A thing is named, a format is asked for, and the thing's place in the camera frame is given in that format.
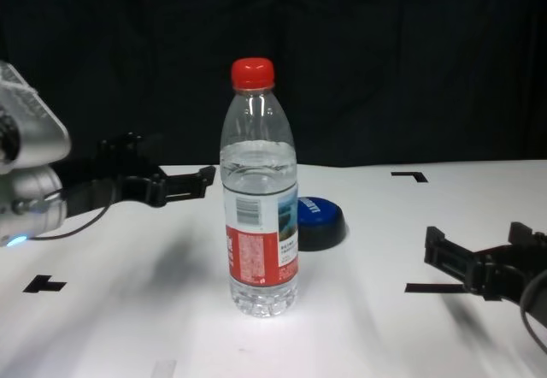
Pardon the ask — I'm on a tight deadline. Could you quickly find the translucent left wrist camera housing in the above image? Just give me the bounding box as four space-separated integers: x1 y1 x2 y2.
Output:
0 60 72 176

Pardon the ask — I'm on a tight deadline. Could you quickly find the blue black round lid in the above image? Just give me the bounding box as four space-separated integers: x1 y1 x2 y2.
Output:
297 197 347 252

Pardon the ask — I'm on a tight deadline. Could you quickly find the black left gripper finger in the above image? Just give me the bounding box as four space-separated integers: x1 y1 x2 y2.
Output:
149 165 217 208
97 133 166 163

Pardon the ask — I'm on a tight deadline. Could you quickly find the black curtain backdrop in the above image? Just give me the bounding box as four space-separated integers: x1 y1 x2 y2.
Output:
0 0 547 169

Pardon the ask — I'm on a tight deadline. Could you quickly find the thin black left gripper cable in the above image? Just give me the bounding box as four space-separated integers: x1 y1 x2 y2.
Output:
25 200 116 242

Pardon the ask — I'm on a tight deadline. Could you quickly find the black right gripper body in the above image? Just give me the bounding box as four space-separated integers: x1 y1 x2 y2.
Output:
473 245 547 306

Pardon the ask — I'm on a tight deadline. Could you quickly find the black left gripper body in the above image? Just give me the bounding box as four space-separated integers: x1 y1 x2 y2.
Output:
55 157 166 216

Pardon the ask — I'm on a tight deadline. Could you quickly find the clear water bottle red cap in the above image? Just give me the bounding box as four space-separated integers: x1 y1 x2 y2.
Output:
219 56 299 319

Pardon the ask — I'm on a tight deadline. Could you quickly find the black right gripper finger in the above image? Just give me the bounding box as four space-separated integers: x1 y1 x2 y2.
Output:
507 221 547 251
424 226 486 300

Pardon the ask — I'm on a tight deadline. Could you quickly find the thin black right gripper cable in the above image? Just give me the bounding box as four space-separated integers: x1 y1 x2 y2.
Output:
519 269 547 349

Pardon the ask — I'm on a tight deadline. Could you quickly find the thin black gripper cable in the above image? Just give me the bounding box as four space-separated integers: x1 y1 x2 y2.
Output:
519 269 547 349
25 200 116 242

